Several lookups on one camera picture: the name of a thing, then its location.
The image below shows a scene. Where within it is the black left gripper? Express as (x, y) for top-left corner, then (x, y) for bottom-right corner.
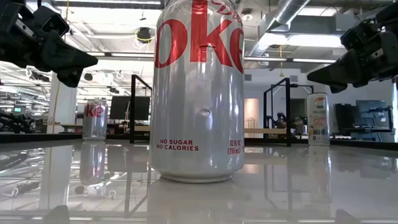
(0, 4), (99, 88)

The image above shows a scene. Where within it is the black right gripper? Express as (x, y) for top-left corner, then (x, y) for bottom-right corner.
(307, 2), (398, 94)

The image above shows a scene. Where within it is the wooden shelf with black frame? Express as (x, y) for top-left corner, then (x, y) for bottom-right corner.
(129, 73), (292, 147)

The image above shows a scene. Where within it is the black computer monitor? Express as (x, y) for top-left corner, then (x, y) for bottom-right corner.
(109, 95), (151, 121)

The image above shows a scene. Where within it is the silver slanted ventilation duct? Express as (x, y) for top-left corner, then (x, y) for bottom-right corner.
(248, 0), (312, 62)

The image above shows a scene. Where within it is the ceiling light strip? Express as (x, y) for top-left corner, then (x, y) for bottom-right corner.
(86, 52), (159, 58)
(244, 57), (336, 64)

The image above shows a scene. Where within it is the white yellow Celsius can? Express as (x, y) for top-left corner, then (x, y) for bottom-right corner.
(307, 92), (331, 146)

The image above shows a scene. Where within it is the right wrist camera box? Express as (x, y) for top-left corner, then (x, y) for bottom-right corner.
(340, 17), (379, 50)

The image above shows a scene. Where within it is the white pillar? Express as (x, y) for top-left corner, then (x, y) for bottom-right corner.
(46, 73), (78, 134)

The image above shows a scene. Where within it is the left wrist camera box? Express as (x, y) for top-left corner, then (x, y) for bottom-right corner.
(33, 5), (71, 37)

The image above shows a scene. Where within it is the dark background screen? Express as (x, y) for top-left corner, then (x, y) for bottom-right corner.
(356, 99), (393, 129)

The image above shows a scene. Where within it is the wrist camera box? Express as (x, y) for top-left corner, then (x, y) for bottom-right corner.
(33, 5), (71, 37)
(340, 17), (379, 50)

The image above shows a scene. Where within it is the Diet Coke can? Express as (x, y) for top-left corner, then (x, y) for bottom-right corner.
(149, 0), (246, 184)
(82, 99), (109, 141)

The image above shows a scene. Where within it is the black round ceiling device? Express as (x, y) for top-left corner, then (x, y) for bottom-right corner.
(136, 27), (152, 44)

